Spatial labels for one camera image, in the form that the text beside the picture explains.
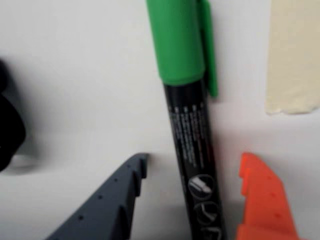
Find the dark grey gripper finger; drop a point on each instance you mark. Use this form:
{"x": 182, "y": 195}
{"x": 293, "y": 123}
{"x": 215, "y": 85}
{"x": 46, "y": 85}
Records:
{"x": 107, "y": 207}

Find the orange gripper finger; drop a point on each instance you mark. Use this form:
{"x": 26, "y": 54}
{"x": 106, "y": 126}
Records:
{"x": 267, "y": 207}

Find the green cap black marker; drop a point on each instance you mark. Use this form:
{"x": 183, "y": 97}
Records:
{"x": 185, "y": 120}

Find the long beige masking tape strip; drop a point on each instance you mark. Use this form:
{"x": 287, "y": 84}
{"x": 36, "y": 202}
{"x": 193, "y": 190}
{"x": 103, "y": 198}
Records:
{"x": 292, "y": 62}

